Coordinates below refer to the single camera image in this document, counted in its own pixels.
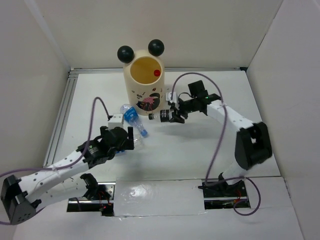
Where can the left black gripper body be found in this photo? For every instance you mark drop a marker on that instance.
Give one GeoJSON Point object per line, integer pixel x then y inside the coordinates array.
{"type": "Point", "coordinates": [112, 153]}

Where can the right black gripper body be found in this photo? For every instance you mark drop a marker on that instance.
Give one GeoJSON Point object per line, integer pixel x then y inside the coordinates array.
{"type": "Point", "coordinates": [187, 106]}

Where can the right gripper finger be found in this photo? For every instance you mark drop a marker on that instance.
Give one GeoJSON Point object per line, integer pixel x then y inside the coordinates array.
{"type": "Point", "coordinates": [174, 109]}
{"type": "Point", "coordinates": [177, 119]}

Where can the dark-blue label bottle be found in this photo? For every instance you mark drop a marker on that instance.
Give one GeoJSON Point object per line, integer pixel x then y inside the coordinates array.
{"type": "Point", "coordinates": [138, 142]}

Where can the black label small bottle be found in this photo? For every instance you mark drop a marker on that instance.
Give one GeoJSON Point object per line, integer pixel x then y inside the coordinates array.
{"type": "Point", "coordinates": [163, 116]}

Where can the light-blue label bottle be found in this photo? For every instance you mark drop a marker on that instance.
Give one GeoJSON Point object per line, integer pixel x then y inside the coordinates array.
{"type": "Point", "coordinates": [131, 116]}

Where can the red label red-cap bottle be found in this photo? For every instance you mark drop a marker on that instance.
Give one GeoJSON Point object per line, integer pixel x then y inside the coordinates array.
{"type": "Point", "coordinates": [157, 73]}

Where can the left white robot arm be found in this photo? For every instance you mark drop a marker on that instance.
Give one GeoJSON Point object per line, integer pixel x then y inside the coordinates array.
{"type": "Point", "coordinates": [26, 196]}

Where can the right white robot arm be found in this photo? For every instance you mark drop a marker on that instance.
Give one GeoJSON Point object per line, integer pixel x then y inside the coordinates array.
{"type": "Point", "coordinates": [252, 140]}

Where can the cream panda-ear bin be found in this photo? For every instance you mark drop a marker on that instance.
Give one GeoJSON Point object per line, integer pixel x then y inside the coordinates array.
{"type": "Point", "coordinates": [145, 90]}

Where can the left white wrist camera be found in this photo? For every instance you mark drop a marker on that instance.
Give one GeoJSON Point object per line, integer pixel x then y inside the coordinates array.
{"type": "Point", "coordinates": [116, 121]}

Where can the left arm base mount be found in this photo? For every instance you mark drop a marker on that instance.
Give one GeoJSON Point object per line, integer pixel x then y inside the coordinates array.
{"type": "Point", "coordinates": [102, 202]}

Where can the aluminium frame rail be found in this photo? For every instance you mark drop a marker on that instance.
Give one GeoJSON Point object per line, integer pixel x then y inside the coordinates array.
{"type": "Point", "coordinates": [171, 151]}

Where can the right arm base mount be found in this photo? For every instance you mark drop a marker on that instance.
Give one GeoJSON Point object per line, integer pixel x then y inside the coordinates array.
{"type": "Point", "coordinates": [222, 196]}

